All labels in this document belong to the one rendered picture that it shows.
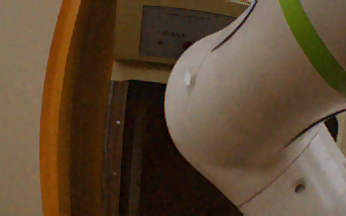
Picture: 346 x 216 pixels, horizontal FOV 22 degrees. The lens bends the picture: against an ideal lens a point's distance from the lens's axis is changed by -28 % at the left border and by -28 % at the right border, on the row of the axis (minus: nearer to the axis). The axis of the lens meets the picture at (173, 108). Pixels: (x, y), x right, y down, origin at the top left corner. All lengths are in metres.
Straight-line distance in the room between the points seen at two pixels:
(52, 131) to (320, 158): 0.53
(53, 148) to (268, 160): 0.51
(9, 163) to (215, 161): 1.05
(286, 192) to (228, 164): 0.06
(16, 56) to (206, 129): 1.06
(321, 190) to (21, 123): 1.08
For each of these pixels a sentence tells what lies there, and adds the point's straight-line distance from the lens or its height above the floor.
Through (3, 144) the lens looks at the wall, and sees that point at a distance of 1.78.
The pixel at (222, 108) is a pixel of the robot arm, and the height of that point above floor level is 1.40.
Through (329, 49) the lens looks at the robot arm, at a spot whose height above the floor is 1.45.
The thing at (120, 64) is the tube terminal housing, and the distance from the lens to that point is 1.29.
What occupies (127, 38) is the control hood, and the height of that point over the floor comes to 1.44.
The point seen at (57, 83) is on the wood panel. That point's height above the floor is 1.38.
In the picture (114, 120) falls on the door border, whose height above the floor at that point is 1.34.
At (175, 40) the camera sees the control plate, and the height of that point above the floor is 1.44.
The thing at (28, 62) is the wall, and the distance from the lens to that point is 1.75.
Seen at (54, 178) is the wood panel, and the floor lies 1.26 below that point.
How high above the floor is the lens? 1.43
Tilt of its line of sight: 3 degrees down
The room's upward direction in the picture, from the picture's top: 7 degrees clockwise
